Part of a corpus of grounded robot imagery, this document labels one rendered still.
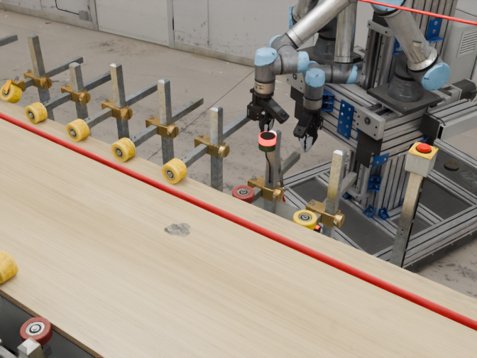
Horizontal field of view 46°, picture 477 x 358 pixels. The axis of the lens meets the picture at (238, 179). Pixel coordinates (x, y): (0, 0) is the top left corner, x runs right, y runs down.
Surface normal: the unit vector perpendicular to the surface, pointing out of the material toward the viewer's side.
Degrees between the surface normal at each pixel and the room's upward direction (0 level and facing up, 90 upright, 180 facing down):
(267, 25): 90
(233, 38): 90
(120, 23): 90
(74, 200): 0
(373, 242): 0
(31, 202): 0
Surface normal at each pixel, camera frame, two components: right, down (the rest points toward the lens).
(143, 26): -0.46, 0.52
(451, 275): 0.02, -0.82
